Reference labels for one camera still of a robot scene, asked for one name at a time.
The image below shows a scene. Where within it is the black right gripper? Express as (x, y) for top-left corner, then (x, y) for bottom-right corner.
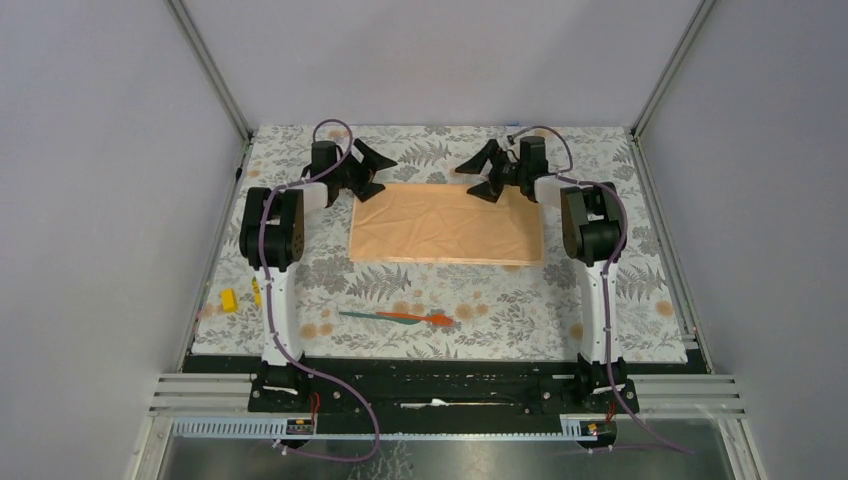
(456, 140), (527, 203)

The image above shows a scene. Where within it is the floral patterned tablecloth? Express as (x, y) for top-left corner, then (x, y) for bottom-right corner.
(191, 125), (687, 363)

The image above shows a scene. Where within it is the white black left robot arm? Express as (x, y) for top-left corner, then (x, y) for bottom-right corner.
(239, 139), (398, 411)

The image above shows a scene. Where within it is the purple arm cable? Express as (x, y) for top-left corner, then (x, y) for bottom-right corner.
(506, 125), (694, 457)
(256, 119), (382, 464)

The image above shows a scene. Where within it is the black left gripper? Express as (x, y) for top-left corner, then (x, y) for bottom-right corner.
(329, 138), (394, 200)

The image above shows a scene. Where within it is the aluminium frame post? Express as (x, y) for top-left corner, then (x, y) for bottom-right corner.
(164, 0), (253, 142)
(630, 0), (718, 138)

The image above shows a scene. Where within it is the teal plastic knife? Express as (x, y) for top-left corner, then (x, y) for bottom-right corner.
(338, 311), (421, 325)

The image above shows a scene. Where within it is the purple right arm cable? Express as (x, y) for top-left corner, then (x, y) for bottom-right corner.
(506, 125), (694, 457)

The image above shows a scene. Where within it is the left aluminium frame post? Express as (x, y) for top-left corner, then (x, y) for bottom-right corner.
(164, 0), (253, 142)

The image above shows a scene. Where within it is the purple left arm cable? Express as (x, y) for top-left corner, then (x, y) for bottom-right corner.
(256, 119), (382, 464)

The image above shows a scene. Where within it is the right aluminium frame post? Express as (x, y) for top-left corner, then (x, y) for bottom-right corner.
(630, 0), (718, 138)

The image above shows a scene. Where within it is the orange cloth napkin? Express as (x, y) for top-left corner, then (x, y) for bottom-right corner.
(349, 184), (545, 266)

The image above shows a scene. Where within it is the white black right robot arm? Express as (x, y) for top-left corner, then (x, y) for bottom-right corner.
(455, 136), (629, 412)

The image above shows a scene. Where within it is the yellow toy block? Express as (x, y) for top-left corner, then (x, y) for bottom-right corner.
(219, 288), (239, 313)
(251, 278), (262, 308)

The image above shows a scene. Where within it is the orange plastic fork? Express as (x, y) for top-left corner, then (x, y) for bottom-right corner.
(376, 312), (454, 327)

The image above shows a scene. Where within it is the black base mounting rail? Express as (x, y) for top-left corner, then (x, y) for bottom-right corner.
(182, 354), (705, 436)

